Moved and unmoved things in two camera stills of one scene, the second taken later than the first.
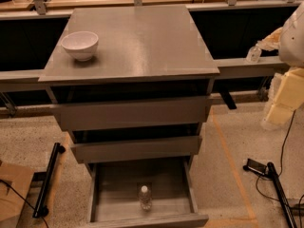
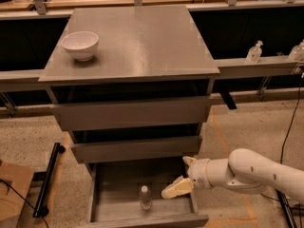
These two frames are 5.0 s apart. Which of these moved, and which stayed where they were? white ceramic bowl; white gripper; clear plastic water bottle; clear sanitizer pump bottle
Moved: white gripper
Stayed: white ceramic bowl; clear sanitizer pump bottle; clear plastic water bottle
